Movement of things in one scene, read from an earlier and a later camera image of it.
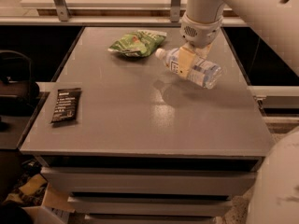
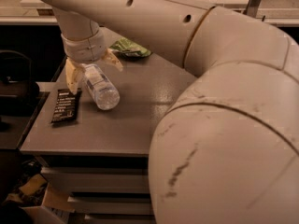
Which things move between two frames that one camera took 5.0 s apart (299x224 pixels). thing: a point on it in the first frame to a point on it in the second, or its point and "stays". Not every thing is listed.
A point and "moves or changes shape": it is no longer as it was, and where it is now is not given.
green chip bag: [140, 43] stays
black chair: [18, 92] stays
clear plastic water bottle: [202, 72] moves or changes shape
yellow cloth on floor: [26, 189] stays
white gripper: [201, 33] to [84, 50]
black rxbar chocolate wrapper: [66, 105] stays
